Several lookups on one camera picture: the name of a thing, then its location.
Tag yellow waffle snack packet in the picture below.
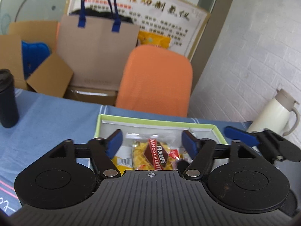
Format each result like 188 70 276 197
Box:
125 133 183 171

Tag yellow white fries snack packet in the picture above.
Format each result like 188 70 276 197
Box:
112 146 134 175

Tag green cardboard snack box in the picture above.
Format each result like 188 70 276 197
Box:
89 114 228 173

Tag white thermos jug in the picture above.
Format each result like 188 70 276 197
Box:
247 89 300 136

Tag blue striped tablecloth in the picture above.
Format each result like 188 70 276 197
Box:
1 89 251 216

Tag orange chair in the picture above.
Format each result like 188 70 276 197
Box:
115 45 193 117

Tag open cardboard box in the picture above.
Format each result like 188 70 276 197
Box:
0 20 119 106

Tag black tumbler cup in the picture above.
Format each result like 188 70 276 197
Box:
0 69 19 129

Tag yellow bag behind chair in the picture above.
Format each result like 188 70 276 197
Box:
138 31 171 49

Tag chinese text poster board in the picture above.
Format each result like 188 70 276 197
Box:
65 0 210 59

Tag brown paper bag blue handles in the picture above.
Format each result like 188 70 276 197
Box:
57 0 139 91

